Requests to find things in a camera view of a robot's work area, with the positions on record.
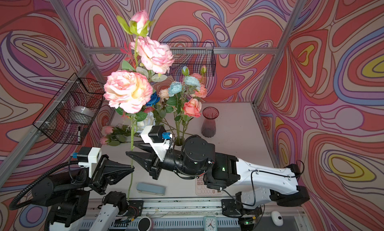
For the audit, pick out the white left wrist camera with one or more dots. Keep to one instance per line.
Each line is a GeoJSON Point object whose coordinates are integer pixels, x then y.
{"type": "Point", "coordinates": [88, 157]}

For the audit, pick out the white computer mouse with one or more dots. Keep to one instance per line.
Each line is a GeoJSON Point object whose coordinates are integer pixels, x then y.
{"type": "Point", "coordinates": [277, 218]}

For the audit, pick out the light blue flower stem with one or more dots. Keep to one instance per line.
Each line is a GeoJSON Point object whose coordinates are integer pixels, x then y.
{"type": "Point", "coordinates": [180, 93]}

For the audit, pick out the round black speaker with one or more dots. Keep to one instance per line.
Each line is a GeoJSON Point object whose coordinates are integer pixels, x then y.
{"type": "Point", "coordinates": [145, 224]}

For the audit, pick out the coral pink rose stem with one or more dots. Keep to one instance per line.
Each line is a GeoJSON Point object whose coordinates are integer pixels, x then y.
{"type": "Point", "coordinates": [191, 109]}

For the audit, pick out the purple glass vase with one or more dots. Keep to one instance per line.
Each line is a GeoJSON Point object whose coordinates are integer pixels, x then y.
{"type": "Point", "coordinates": [209, 124]}

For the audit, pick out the back black wire basket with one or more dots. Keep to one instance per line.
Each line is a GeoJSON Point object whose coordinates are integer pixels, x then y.
{"type": "Point", "coordinates": [194, 55]}

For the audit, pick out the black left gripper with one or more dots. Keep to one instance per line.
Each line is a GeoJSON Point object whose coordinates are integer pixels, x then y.
{"type": "Point", "coordinates": [105, 174]}

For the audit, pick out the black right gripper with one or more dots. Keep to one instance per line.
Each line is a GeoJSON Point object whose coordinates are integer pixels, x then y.
{"type": "Point", "coordinates": [146, 159]}

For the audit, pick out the small green clock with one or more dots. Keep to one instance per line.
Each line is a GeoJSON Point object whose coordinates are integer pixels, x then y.
{"type": "Point", "coordinates": [210, 223]}

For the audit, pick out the white tape roll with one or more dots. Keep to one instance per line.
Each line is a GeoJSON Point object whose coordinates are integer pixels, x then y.
{"type": "Point", "coordinates": [81, 115]}

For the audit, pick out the large pink peony stem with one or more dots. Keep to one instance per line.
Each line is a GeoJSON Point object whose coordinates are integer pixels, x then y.
{"type": "Point", "coordinates": [129, 89]}

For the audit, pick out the blue artificial rose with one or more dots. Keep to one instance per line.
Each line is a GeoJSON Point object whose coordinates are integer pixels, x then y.
{"type": "Point", "coordinates": [153, 100]}

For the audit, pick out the light blue eraser box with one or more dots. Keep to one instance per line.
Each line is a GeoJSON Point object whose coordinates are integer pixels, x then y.
{"type": "Point", "coordinates": [151, 189]}

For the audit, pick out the black wire basket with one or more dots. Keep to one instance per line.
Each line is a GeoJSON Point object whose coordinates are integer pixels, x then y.
{"type": "Point", "coordinates": [194, 55]}
{"type": "Point", "coordinates": [54, 121]}

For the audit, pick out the pile of artificial flowers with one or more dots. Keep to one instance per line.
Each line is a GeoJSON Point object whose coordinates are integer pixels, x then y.
{"type": "Point", "coordinates": [116, 135]}

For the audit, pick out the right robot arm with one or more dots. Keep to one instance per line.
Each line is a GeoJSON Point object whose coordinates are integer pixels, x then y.
{"type": "Point", "coordinates": [279, 185]}

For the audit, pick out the cream artificial flower stem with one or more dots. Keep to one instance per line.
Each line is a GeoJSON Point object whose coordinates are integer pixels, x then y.
{"type": "Point", "coordinates": [164, 94]}

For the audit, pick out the pink calculator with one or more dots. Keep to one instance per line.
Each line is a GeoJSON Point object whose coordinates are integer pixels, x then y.
{"type": "Point", "coordinates": [203, 190]}

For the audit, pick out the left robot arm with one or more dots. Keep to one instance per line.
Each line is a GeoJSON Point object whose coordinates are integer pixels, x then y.
{"type": "Point", "coordinates": [67, 194]}

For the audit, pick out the pink peach flower stem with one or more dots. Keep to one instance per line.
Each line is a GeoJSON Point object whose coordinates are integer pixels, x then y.
{"type": "Point", "coordinates": [200, 91]}

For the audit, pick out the white ribbed vase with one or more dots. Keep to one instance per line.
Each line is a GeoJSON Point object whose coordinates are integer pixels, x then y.
{"type": "Point", "coordinates": [179, 141]}

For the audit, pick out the white artificial rose stem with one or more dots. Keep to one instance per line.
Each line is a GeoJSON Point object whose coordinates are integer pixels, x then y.
{"type": "Point", "coordinates": [148, 121]}

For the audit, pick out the left black wire basket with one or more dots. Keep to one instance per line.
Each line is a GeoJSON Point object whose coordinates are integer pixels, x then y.
{"type": "Point", "coordinates": [54, 121]}

